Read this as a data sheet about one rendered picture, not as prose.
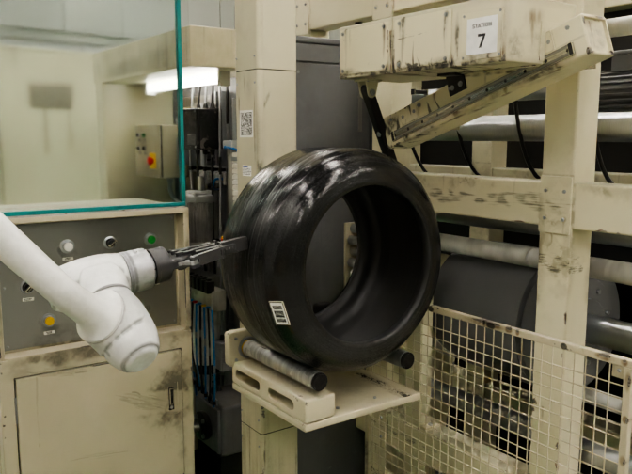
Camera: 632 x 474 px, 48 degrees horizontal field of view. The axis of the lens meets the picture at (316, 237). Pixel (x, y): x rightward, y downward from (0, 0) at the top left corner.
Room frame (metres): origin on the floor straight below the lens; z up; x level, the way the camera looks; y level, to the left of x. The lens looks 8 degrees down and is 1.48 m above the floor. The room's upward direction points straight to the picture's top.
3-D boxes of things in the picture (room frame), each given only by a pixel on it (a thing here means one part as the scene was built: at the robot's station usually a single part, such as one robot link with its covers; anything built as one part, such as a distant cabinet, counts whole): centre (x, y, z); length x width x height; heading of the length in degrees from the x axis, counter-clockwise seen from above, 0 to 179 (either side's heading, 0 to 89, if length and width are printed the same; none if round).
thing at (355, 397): (1.82, -0.02, 0.80); 0.37 x 0.36 x 0.02; 125
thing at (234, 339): (1.96, 0.08, 0.90); 0.40 x 0.03 x 0.10; 125
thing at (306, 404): (1.74, 0.09, 0.84); 0.36 x 0.09 x 0.06; 35
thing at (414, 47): (1.89, -0.34, 1.71); 0.61 x 0.25 x 0.15; 35
